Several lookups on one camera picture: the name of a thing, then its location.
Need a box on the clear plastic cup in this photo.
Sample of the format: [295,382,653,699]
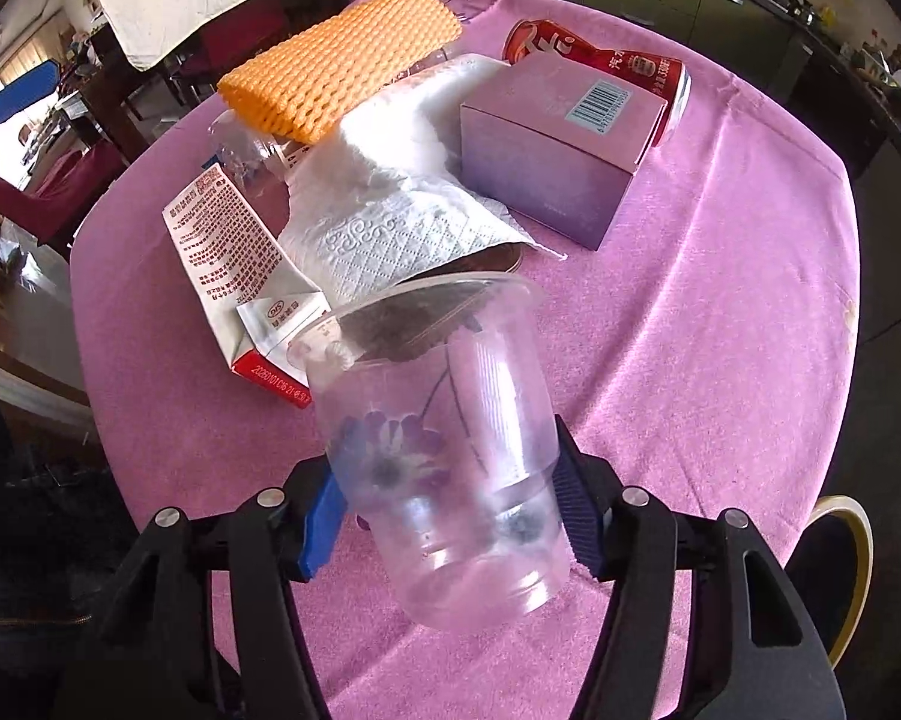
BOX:
[289,273,569,631]

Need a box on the pink cardboard box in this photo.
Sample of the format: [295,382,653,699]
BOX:
[460,52,667,250]

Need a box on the orange foam fruit net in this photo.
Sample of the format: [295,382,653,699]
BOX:
[217,0,463,145]

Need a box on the yellow rimmed trash bin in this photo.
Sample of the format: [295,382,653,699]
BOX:
[786,496,875,668]

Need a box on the white red milk carton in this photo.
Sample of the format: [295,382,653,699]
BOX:
[162,164,330,408]

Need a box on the brown fruit peel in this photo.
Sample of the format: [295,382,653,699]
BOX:
[338,244,522,362]

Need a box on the white paper towel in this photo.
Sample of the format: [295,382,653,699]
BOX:
[278,54,566,309]

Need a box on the clear plastic bottle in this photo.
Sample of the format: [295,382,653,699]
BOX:
[208,110,299,199]

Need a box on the dark red wooden chair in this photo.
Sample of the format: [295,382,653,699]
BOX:
[0,140,126,260]

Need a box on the crushed red soda can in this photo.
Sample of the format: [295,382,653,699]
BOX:
[502,20,691,146]

